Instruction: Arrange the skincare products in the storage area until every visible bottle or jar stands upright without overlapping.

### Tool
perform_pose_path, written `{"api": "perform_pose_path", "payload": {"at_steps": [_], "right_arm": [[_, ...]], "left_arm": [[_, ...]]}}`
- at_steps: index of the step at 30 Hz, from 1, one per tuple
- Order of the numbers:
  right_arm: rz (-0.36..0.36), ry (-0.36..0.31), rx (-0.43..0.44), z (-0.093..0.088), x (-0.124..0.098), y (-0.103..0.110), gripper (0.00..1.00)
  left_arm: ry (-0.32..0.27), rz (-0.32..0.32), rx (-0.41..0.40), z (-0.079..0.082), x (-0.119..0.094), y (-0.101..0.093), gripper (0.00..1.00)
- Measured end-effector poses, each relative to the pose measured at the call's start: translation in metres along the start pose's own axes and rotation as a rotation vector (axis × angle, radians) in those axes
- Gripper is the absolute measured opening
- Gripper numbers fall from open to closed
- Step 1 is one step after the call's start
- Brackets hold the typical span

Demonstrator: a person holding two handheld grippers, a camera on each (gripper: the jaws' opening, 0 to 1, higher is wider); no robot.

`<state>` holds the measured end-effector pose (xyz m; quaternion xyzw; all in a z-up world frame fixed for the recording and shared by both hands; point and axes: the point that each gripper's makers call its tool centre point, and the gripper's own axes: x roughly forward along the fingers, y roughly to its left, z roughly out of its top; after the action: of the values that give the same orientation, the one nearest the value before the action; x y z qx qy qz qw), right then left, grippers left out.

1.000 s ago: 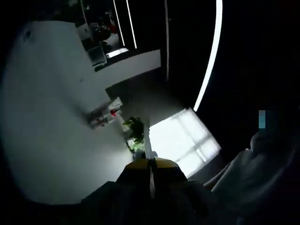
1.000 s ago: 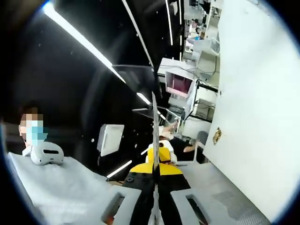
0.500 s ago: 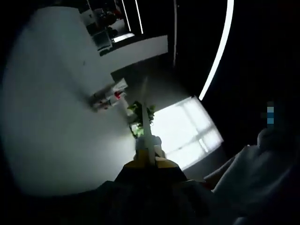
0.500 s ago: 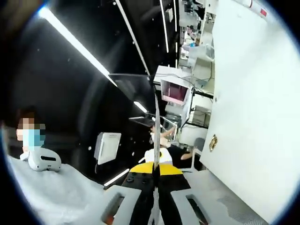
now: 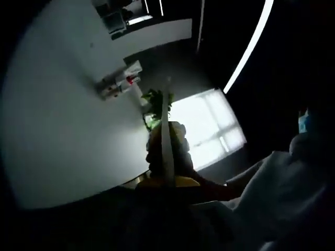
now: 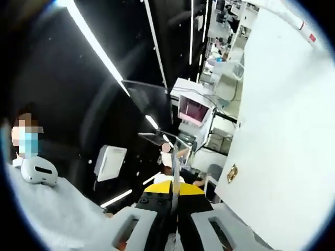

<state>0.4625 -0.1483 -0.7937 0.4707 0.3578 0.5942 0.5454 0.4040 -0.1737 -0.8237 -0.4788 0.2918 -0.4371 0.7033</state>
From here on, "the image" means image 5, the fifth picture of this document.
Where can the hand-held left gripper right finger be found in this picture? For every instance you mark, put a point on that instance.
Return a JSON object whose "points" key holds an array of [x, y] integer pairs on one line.
{"points": [[187, 182]]}

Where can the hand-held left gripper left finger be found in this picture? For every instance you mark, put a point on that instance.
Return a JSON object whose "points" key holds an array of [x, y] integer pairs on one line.
{"points": [[151, 183]]}

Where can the red band skincare bottle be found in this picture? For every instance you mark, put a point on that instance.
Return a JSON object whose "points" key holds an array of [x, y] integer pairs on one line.
{"points": [[123, 87]]}

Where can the white skincare tube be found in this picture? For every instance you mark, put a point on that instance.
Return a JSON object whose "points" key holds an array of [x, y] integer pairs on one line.
{"points": [[131, 69]]}

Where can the bright window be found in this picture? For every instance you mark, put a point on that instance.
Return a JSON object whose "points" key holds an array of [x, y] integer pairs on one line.
{"points": [[209, 125]]}

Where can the green potted plant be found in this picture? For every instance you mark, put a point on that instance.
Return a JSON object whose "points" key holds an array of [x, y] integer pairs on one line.
{"points": [[154, 102]]}

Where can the person's white shirt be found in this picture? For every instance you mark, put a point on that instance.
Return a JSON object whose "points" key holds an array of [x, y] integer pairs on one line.
{"points": [[288, 196]]}

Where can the white worn device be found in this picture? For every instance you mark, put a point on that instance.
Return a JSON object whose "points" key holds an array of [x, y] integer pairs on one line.
{"points": [[298, 143]]}

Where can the ceiling light strip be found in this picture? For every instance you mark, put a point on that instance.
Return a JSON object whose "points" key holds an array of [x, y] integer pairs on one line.
{"points": [[251, 44]]}

